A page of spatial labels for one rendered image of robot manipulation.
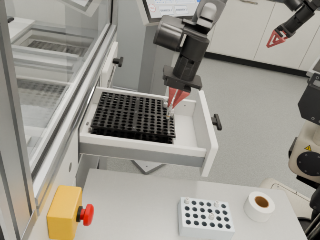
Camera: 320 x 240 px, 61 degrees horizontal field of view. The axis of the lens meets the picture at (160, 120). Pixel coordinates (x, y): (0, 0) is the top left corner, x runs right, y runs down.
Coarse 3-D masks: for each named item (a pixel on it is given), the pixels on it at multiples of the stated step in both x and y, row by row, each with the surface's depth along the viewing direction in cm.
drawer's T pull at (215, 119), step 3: (216, 114) 81; (210, 117) 80; (216, 117) 80; (213, 120) 79; (216, 120) 79; (219, 120) 79; (213, 123) 78; (216, 123) 78; (219, 123) 78; (216, 126) 78; (219, 126) 76; (219, 129) 76
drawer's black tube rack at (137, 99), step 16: (112, 96) 82; (128, 96) 84; (96, 112) 74; (112, 112) 75; (128, 112) 77; (144, 112) 78; (160, 112) 79; (96, 128) 73; (112, 128) 70; (128, 128) 71; (144, 128) 77; (160, 128) 73
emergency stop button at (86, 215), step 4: (88, 204) 51; (88, 208) 50; (92, 208) 51; (84, 212) 50; (88, 212) 50; (92, 212) 50; (80, 216) 50; (84, 216) 49; (88, 216) 49; (92, 216) 51; (84, 220) 49; (88, 220) 49; (84, 224) 50; (88, 224) 50
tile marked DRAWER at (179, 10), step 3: (174, 6) 142; (177, 6) 143; (180, 6) 145; (183, 6) 146; (186, 6) 147; (177, 9) 143; (180, 9) 145; (183, 9) 146; (186, 9) 147; (177, 12) 143; (180, 12) 144; (183, 12) 146; (186, 12) 147
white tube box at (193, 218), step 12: (180, 204) 67; (192, 204) 67; (204, 204) 68; (228, 204) 69; (180, 216) 65; (192, 216) 64; (204, 216) 65; (216, 216) 65; (228, 216) 66; (180, 228) 63; (192, 228) 62; (204, 228) 62; (216, 228) 63; (228, 228) 65
